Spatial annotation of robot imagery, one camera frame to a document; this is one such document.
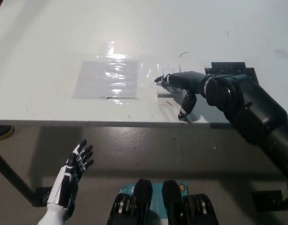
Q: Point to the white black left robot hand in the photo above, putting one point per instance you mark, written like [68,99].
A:
[64,182]

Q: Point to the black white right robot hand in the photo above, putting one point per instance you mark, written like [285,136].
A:
[188,80]

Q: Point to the white rocker wall switch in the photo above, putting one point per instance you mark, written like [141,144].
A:
[163,91]

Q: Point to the black floor plate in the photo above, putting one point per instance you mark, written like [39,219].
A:
[42,197]
[265,199]

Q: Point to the translucent tape patch with mark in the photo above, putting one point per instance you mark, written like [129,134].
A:
[163,102]

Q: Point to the clear wrinkled plastic film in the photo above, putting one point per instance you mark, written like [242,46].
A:
[147,72]

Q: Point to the black tape square patch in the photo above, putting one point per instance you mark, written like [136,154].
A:
[228,66]

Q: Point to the black slanted table leg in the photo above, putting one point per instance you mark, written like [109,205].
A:
[10,173]

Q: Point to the black brown round object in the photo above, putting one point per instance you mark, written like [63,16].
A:
[2,132]

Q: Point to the grey taped paper sheet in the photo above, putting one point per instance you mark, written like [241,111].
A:
[104,79]

